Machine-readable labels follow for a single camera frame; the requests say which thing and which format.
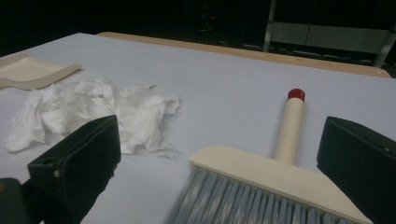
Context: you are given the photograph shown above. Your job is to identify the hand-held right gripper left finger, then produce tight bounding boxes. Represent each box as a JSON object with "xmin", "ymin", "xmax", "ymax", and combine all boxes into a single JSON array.
[{"xmin": 27, "ymin": 114, "xmax": 122, "ymax": 224}]

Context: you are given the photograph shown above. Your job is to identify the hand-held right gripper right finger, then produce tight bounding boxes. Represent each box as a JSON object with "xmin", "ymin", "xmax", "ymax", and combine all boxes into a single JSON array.
[{"xmin": 317, "ymin": 116, "xmax": 396, "ymax": 224}]

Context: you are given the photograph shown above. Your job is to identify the white tissue paper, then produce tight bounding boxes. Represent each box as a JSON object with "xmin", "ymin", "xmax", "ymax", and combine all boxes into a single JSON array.
[{"xmin": 4, "ymin": 77, "xmax": 183, "ymax": 160}]

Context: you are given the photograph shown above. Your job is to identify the cream hand brush red cap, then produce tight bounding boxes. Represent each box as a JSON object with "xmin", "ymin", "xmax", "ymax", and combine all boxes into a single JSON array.
[{"xmin": 163, "ymin": 88, "xmax": 373, "ymax": 224}]

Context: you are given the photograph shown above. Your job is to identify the cream plastic dustpan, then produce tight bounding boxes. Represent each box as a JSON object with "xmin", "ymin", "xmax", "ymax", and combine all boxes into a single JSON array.
[{"xmin": 0, "ymin": 53, "xmax": 83, "ymax": 91}]

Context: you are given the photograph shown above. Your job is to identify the grey metal stand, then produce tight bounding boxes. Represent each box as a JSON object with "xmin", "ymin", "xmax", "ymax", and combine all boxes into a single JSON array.
[{"xmin": 262, "ymin": 0, "xmax": 396, "ymax": 68}]

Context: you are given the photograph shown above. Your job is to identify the wooden table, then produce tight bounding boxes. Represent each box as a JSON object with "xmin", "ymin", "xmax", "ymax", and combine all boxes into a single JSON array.
[{"xmin": 96, "ymin": 31, "xmax": 391, "ymax": 78}]

